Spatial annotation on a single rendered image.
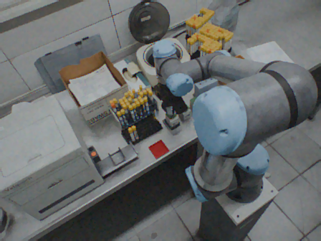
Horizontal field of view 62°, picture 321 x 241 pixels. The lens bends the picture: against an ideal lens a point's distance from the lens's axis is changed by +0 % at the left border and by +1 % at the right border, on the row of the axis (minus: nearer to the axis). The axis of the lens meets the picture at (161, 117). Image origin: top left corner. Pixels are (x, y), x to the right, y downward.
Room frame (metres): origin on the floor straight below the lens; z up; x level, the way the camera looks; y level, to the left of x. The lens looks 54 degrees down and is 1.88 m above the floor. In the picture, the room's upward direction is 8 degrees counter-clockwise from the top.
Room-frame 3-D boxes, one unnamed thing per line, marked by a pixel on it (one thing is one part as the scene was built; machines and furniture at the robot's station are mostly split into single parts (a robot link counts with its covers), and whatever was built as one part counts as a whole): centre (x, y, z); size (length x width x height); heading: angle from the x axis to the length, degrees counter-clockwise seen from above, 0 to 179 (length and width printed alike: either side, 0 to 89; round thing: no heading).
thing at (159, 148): (0.57, 0.03, 0.88); 0.07 x 0.07 x 0.01; 25
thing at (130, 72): (0.98, 0.12, 0.92); 0.24 x 0.12 x 0.10; 25
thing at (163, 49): (0.69, -0.04, 1.27); 0.09 x 0.08 x 0.11; 14
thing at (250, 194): (0.36, -0.26, 0.95); 0.15 x 0.15 x 0.10
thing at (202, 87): (0.83, -0.23, 0.92); 0.10 x 0.07 x 0.10; 110
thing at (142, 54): (1.02, -0.06, 0.94); 0.30 x 0.24 x 0.12; 16
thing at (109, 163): (0.53, 0.22, 0.92); 0.21 x 0.07 x 0.05; 115
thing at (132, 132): (0.68, 0.10, 0.93); 0.17 x 0.09 x 0.11; 116
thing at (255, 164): (0.36, -0.25, 1.07); 0.13 x 0.12 x 0.14; 104
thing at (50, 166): (0.53, 0.44, 1.03); 0.31 x 0.27 x 0.30; 115
